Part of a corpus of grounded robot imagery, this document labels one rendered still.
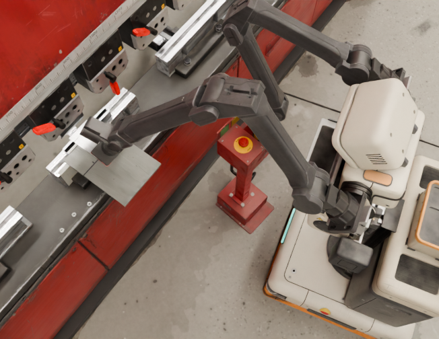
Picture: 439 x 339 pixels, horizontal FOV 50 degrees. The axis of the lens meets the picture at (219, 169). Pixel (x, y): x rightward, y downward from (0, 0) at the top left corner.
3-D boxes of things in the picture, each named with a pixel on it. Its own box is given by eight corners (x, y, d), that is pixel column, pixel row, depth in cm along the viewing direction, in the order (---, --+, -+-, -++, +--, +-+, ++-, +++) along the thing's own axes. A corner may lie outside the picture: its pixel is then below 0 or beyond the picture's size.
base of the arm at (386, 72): (396, 101, 136) (406, 69, 140) (380, 84, 132) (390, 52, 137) (372, 107, 143) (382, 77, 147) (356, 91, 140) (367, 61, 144)
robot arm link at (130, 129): (223, 122, 99) (238, 85, 104) (205, 105, 96) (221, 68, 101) (116, 156, 130) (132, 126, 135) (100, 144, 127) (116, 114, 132)
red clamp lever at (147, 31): (139, 32, 134) (158, 30, 142) (128, 25, 135) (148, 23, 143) (137, 38, 134) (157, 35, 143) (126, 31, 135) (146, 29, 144)
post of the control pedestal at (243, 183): (242, 202, 239) (248, 157, 189) (234, 195, 240) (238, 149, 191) (249, 194, 240) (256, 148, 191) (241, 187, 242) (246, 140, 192)
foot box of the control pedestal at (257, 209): (250, 235, 244) (252, 228, 233) (215, 204, 251) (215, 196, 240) (275, 208, 250) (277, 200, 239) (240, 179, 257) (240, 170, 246)
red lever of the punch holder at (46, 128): (39, 132, 121) (66, 123, 129) (27, 124, 122) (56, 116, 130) (38, 137, 122) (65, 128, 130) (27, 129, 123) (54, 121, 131)
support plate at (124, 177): (125, 207, 146) (124, 206, 145) (64, 161, 152) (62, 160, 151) (161, 165, 152) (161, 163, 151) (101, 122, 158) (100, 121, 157)
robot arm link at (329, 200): (338, 210, 120) (342, 192, 122) (312, 190, 115) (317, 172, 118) (311, 215, 127) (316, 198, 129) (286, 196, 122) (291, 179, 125)
